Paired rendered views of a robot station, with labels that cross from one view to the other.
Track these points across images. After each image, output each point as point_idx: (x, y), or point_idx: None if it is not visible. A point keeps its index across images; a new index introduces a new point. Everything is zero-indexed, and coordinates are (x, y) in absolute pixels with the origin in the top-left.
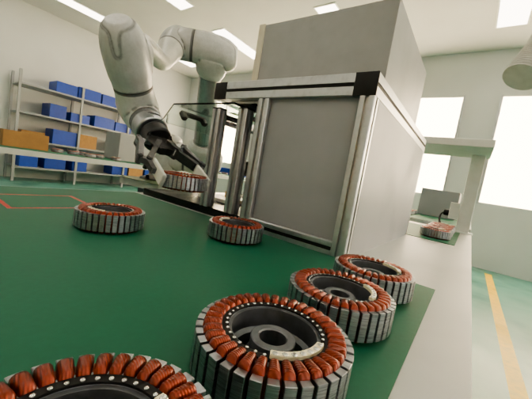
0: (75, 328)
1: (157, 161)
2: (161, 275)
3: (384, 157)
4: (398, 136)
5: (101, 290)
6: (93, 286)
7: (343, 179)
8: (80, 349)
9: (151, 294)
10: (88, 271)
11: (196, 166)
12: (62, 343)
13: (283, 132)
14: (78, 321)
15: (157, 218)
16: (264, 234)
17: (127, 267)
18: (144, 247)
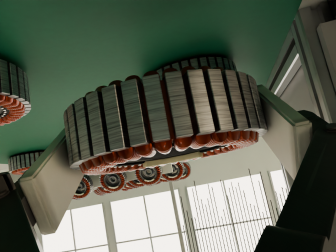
0: (17, 144)
1: (62, 216)
2: (55, 126)
3: None
4: None
5: (18, 136)
6: (12, 135)
7: (288, 182)
8: (23, 146)
9: (48, 134)
10: (0, 131)
11: (294, 174)
12: (15, 146)
13: None
14: (16, 143)
15: None
16: (275, 52)
17: (27, 126)
18: (38, 107)
